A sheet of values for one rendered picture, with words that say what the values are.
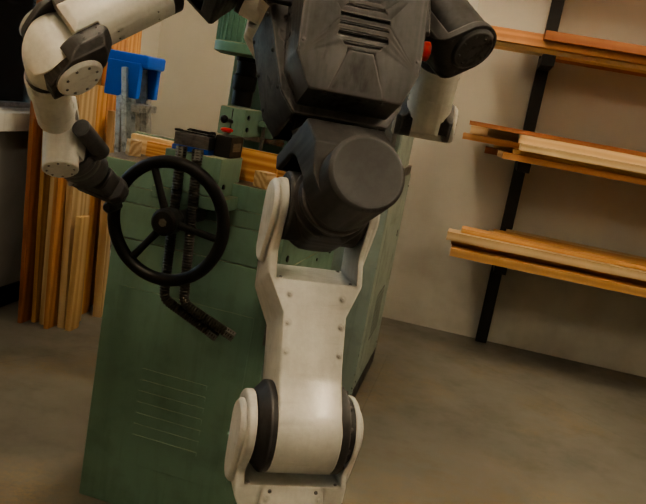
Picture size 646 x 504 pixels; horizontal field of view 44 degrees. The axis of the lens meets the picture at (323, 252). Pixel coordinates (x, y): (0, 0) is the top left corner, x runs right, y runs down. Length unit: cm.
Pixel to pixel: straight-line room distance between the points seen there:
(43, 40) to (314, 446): 75
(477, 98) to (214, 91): 144
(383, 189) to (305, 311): 26
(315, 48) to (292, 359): 47
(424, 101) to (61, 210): 212
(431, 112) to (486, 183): 275
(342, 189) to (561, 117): 331
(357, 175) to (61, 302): 252
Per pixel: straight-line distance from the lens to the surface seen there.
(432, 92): 157
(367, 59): 124
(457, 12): 147
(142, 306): 206
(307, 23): 122
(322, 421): 125
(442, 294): 444
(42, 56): 135
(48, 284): 346
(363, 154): 112
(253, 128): 209
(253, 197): 190
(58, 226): 343
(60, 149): 154
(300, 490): 133
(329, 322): 128
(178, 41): 469
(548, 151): 378
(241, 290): 194
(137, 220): 203
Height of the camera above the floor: 114
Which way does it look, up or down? 11 degrees down
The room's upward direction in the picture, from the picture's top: 10 degrees clockwise
